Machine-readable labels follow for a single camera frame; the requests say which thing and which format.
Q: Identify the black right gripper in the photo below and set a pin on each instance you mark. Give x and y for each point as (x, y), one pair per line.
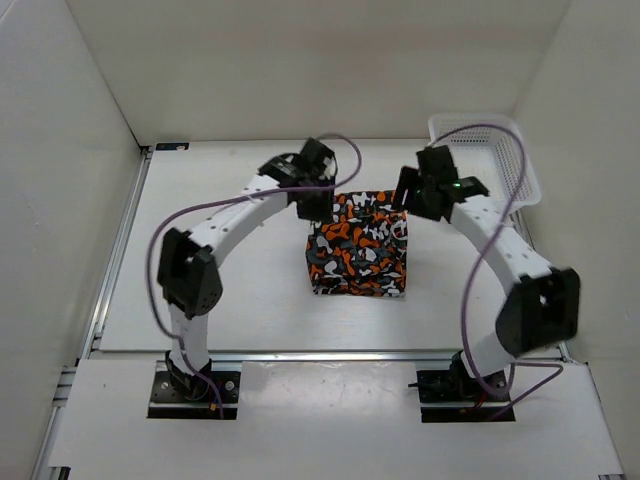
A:
(408, 178)

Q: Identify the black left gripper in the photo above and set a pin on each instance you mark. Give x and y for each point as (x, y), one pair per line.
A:
(324, 210)

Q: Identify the orange black camouflage shorts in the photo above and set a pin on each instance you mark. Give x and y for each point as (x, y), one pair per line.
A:
(362, 250)

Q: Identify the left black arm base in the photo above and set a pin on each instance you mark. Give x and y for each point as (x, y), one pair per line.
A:
(193, 398)

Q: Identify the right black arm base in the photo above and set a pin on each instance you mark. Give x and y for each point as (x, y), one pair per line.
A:
(450, 396)

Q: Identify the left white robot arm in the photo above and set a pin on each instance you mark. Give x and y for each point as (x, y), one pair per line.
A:
(189, 264)

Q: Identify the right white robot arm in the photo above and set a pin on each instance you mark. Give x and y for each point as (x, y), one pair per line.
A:
(541, 306)

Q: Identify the white plastic mesh basket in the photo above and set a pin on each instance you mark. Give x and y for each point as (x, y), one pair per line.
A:
(482, 146)

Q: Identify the front aluminium rail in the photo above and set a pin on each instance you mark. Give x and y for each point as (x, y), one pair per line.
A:
(315, 356)

